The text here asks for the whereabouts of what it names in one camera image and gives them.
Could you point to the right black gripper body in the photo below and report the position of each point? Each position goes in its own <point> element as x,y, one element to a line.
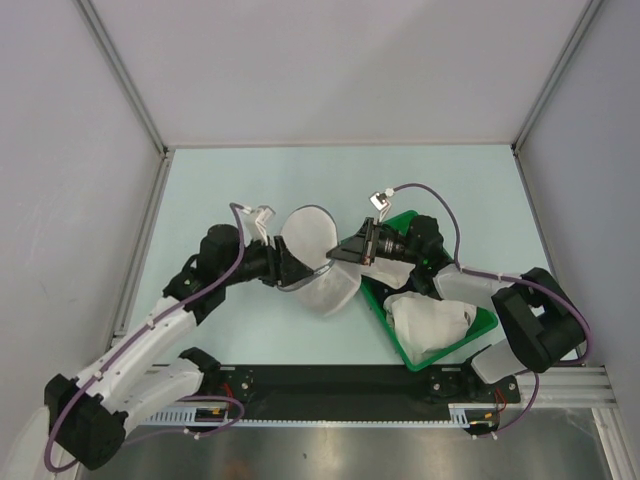
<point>392,246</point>

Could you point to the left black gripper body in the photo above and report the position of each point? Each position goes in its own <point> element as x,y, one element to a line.
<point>258,263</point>

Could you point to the white mesh laundry bag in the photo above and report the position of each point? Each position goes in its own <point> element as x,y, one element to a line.
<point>309,232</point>

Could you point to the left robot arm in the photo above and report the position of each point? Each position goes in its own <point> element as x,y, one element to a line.
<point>92,414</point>

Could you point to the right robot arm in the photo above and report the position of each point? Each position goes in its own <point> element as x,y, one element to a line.
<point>541,325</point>

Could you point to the white bra in basket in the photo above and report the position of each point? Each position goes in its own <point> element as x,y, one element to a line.
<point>423,325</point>

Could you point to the green plastic basket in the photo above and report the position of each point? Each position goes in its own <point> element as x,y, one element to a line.
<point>375,293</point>

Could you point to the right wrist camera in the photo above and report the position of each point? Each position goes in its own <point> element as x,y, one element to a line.
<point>381,201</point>

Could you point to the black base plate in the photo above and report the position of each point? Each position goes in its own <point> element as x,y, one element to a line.
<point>354,393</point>

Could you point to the light blue cable duct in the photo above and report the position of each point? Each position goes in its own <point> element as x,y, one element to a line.
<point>192,416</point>

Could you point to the left aluminium frame post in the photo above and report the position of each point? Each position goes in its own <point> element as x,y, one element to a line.
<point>106,46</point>

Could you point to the aluminium frame post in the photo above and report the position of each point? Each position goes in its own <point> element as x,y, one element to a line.
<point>563,61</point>
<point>106,46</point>

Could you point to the right aluminium frame post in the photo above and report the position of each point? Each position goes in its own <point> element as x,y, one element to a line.
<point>563,61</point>

